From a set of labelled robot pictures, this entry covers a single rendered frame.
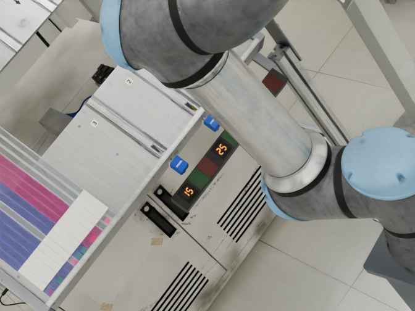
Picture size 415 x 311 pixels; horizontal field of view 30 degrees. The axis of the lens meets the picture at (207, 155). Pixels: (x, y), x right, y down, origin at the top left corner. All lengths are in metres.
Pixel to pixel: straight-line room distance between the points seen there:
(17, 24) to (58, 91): 0.56
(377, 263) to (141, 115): 0.54
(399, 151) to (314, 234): 1.06
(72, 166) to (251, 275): 0.85
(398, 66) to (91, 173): 0.86
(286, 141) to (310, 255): 1.04
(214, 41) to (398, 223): 0.45
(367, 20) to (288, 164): 0.79
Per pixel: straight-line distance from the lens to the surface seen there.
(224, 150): 1.53
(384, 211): 1.18
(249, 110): 1.07
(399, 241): 1.25
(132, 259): 1.94
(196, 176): 1.51
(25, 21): 1.65
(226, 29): 0.90
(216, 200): 2.04
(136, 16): 0.94
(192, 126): 1.51
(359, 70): 2.52
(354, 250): 2.09
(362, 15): 1.87
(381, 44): 1.94
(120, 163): 1.52
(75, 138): 1.54
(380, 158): 1.15
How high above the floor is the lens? 1.60
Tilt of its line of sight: 38 degrees down
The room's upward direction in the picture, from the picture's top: 42 degrees counter-clockwise
